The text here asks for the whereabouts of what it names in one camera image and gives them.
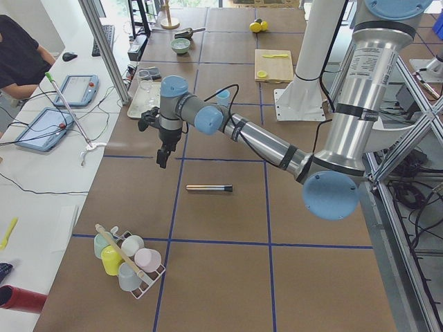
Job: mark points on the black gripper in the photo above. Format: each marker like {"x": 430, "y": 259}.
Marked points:
{"x": 168, "y": 138}

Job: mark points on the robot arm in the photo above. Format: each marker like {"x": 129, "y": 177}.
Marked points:
{"x": 331, "y": 176}

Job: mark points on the light blue plastic cup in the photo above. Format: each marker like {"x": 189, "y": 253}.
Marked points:
{"x": 223, "y": 97}

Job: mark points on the white cup in rack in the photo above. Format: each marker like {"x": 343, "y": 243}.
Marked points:
{"x": 132, "y": 244}

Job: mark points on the green cup in rack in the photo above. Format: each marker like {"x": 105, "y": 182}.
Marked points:
{"x": 99, "y": 243}

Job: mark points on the pink cup in rack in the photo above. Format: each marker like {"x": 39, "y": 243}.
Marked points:
{"x": 148, "y": 259}

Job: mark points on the yellow cup in rack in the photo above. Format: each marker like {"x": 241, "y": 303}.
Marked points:
{"x": 111, "y": 260}

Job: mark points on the grey cup in rack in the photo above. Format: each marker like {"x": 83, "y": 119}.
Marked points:
{"x": 127, "y": 278}

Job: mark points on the whole yellow lemon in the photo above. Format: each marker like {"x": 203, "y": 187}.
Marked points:
{"x": 258, "y": 26}

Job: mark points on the cream bear tray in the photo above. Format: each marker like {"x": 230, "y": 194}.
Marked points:
{"x": 137, "y": 106}

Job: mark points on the clear wine glass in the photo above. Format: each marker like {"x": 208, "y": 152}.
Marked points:
{"x": 146, "y": 87}

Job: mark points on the grey folded cloth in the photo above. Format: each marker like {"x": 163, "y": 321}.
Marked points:
{"x": 153, "y": 72}

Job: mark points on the far blue teach pendant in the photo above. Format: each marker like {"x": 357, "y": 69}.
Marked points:
{"x": 79, "y": 90}

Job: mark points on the blue teach pendant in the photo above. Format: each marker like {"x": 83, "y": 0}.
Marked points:
{"x": 79, "y": 90}
{"x": 46, "y": 130}

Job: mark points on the green bowl of ice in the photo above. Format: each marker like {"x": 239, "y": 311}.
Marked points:
{"x": 180, "y": 45}

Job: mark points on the steel ice scoop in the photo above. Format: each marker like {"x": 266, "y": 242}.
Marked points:
{"x": 187, "y": 33}

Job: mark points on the near blue teach pendant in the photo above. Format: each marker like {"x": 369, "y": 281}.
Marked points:
{"x": 46, "y": 130}

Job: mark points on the wooden paper towel stand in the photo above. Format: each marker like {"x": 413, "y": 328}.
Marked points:
{"x": 169, "y": 22}

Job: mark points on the black computer mouse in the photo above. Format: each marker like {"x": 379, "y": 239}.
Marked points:
{"x": 68, "y": 56}

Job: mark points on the reacher grabber stick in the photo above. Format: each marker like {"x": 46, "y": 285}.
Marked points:
{"x": 91, "y": 146}

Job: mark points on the wooden cutting board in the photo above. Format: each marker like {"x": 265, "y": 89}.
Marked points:
{"x": 280, "y": 70}

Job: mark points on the yellow plastic knife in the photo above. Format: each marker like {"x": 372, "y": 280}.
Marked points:
{"x": 271, "y": 56}

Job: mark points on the yellow plastic spatula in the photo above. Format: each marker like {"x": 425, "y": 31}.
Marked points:
{"x": 6, "y": 231}

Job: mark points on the person in black shirt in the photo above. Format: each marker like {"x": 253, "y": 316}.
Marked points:
{"x": 24, "y": 61}

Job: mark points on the red cylinder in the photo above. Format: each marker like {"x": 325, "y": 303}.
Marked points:
{"x": 19, "y": 299}

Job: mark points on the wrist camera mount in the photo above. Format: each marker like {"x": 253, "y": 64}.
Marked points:
{"x": 149, "y": 118}

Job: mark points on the wooden rack handle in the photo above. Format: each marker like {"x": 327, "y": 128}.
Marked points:
{"x": 113, "y": 244}

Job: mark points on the white wire cup rack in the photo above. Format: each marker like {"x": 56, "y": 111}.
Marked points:
{"x": 150, "y": 278}

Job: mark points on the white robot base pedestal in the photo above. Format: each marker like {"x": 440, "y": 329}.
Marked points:
{"x": 302, "y": 99}

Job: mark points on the aluminium frame post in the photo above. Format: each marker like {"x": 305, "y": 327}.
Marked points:
{"x": 93, "y": 20}

